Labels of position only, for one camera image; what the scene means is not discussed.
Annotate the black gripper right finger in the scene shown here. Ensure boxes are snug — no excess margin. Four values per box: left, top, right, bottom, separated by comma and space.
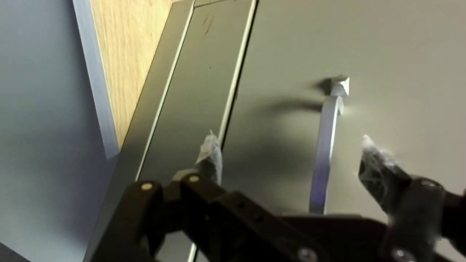
357, 134, 466, 262

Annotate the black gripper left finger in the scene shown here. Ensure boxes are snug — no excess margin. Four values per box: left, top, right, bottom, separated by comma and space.
91, 129, 303, 262

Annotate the silver unlabelled drawer handle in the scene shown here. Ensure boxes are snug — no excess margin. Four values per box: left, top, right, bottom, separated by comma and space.
308, 75, 353, 215

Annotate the beige unlabelled cabinet drawer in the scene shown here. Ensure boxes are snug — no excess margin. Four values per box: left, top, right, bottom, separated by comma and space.
191, 0, 466, 262

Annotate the beige filing cabinet body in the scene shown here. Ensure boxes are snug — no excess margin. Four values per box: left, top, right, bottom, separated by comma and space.
86, 0, 260, 262

